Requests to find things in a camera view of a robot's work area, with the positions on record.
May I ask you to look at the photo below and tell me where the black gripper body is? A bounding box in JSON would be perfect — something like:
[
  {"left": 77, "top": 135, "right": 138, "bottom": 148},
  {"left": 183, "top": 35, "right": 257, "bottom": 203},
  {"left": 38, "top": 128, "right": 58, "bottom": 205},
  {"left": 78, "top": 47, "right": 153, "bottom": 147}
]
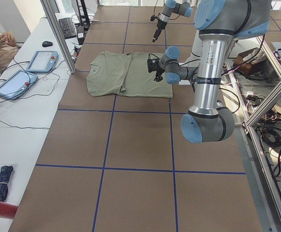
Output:
[
  {"left": 150, "top": 15, "right": 166, "bottom": 36},
  {"left": 147, "top": 58, "right": 165, "bottom": 77}
]

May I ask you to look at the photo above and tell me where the olive green long-sleeve shirt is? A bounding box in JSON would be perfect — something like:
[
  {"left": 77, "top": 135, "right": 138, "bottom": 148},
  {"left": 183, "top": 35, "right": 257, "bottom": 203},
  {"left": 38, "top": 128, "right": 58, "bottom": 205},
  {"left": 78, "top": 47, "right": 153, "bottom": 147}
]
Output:
[{"left": 86, "top": 51, "right": 173, "bottom": 98}]

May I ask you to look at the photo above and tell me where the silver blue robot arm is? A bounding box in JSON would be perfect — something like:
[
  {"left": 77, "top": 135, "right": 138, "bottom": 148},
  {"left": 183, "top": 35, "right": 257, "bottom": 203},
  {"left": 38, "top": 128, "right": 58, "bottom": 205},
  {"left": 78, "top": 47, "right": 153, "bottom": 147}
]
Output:
[
  {"left": 150, "top": 0, "right": 192, "bottom": 43},
  {"left": 147, "top": 0, "right": 271, "bottom": 143}
]

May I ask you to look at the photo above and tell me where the black keyboard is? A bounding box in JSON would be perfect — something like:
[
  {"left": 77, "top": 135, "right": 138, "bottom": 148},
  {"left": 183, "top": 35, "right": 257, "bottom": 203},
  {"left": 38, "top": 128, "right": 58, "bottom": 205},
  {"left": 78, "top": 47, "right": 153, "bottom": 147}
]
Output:
[{"left": 58, "top": 17, "right": 76, "bottom": 39}]

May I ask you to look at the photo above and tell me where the white power adapter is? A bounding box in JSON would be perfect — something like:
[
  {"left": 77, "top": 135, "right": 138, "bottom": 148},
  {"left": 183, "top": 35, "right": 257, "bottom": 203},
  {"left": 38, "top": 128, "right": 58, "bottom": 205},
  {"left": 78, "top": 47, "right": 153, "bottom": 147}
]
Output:
[{"left": 243, "top": 49, "right": 264, "bottom": 64}]

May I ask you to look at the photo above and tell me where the black computer mouse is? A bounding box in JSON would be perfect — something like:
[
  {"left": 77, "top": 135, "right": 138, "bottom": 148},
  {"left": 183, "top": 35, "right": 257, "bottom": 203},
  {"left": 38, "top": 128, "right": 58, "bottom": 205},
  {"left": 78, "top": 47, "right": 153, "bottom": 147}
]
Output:
[{"left": 42, "top": 41, "right": 53, "bottom": 47}]

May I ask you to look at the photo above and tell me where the upper blue teach pendant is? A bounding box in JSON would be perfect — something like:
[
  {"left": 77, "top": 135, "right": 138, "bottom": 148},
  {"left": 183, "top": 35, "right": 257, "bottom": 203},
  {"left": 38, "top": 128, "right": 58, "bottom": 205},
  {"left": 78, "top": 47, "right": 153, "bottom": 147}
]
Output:
[{"left": 26, "top": 51, "right": 59, "bottom": 74}]

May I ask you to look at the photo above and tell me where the blue teach pendant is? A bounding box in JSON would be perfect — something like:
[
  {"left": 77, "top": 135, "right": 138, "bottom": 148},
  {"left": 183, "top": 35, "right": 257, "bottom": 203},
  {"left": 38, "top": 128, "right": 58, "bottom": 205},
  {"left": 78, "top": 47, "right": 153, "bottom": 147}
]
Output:
[
  {"left": 0, "top": 70, "right": 38, "bottom": 100},
  {"left": 26, "top": 51, "right": 59, "bottom": 74}
]

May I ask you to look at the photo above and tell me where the lower blue teach pendant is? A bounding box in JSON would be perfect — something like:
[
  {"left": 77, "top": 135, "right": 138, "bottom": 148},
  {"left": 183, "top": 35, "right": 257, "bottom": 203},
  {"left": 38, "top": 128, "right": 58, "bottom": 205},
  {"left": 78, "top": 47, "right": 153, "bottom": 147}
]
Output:
[{"left": 0, "top": 70, "right": 38, "bottom": 100}]

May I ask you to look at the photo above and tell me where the folded dark blue umbrella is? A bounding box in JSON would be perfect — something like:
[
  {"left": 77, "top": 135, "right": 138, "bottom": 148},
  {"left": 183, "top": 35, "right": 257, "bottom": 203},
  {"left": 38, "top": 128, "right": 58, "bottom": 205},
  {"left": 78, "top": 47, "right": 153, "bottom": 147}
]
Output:
[{"left": 0, "top": 166, "right": 14, "bottom": 202}]

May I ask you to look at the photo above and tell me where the red cylinder bottle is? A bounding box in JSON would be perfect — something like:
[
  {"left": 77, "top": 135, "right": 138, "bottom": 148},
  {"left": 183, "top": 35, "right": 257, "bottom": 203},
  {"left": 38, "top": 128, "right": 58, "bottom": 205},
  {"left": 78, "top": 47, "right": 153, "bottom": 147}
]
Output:
[{"left": 0, "top": 201, "right": 18, "bottom": 219}]

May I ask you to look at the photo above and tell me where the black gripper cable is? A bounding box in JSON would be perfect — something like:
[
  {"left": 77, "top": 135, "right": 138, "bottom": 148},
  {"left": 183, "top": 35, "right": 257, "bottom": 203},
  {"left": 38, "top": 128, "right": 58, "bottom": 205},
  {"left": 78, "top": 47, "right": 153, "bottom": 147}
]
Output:
[{"left": 148, "top": 53, "right": 201, "bottom": 73}]

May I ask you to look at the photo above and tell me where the aluminium frame post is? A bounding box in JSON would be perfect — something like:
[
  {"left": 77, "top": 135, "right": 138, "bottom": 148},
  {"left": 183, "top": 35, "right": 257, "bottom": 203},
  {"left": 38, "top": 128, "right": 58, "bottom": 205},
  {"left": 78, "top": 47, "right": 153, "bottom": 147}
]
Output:
[{"left": 40, "top": 0, "right": 76, "bottom": 74}]

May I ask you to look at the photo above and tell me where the aluminium side frame rack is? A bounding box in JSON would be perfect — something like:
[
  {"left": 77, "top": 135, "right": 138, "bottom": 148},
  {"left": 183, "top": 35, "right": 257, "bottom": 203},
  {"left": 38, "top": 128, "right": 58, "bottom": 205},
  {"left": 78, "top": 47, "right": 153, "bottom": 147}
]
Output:
[{"left": 223, "top": 36, "right": 281, "bottom": 232}]

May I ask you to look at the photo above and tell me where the thin black table cable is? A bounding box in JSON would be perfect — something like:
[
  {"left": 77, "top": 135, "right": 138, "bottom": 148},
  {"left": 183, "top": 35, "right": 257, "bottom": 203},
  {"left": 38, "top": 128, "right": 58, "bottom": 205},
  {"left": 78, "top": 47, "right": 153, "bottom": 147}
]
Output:
[{"left": 0, "top": 59, "right": 61, "bottom": 130}]

